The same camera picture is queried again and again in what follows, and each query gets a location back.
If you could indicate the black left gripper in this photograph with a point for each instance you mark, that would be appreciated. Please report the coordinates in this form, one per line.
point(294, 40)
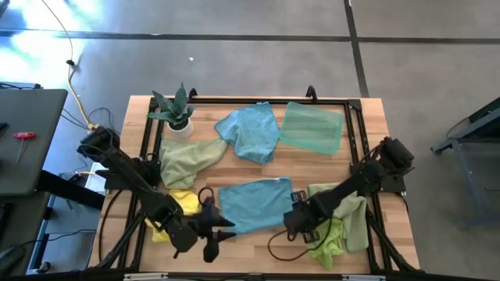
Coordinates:
point(191, 226)

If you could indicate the translucent green plastic bin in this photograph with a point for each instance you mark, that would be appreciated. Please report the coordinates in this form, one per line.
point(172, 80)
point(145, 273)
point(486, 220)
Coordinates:
point(312, 126)

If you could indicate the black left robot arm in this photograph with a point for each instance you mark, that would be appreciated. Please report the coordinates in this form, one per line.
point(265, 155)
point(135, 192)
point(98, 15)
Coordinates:
point(129, 171)

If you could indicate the dark grey desk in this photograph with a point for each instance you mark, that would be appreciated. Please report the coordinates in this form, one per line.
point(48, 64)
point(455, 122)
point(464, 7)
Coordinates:
point(27, 136)

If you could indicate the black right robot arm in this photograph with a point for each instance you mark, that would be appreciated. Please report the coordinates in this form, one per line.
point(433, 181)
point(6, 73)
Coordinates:
point(371, 171)

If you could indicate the yellow microfiber towel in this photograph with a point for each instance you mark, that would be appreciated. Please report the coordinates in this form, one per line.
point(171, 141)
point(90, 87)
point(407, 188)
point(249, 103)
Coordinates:
point(189, 201)

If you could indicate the blue towel with white label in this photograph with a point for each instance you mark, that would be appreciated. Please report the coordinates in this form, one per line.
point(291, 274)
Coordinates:
point(254, 205)

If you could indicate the black aluminium table frame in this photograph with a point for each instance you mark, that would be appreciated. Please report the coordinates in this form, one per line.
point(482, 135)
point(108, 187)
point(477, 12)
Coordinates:
point(353, 117)

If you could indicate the pale green microfiber towel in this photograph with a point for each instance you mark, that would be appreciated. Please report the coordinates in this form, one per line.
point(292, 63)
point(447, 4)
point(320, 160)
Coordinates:
point(353, 226)
point(183, 162)

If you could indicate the blue microfiber towel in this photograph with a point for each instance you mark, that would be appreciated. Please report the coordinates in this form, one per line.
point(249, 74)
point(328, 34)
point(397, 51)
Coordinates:
point(252, 130)

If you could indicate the snake plant in white pot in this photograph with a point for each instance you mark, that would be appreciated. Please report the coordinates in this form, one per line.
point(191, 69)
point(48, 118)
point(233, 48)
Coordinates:
point(176, 113)

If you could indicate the grey metal cart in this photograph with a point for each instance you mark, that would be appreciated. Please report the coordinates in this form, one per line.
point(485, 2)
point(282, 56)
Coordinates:
point(476, 129)

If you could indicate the lime green microfiber towel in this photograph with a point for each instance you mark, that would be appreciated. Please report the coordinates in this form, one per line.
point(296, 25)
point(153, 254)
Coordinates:
point(326, 246)

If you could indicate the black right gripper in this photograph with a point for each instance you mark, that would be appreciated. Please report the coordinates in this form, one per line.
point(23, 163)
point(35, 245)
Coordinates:
point(308, 216)

